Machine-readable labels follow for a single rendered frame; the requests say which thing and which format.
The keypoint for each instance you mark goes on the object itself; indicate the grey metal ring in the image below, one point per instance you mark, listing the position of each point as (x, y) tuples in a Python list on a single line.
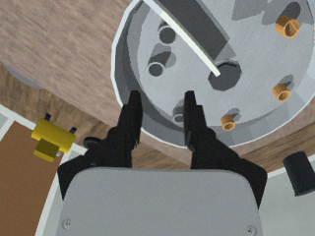
[(166, 41), (177, 115), (153, 72)]

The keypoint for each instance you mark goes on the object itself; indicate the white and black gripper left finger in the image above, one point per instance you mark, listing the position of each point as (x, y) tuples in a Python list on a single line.
[(114, 150)]

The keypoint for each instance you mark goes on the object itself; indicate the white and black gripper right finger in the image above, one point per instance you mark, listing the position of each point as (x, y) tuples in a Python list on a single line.
[(210, 153)]

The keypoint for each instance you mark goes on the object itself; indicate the bronze bushing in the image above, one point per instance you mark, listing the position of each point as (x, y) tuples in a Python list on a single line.
[(281, 92), (292, 29), (227, 122)]

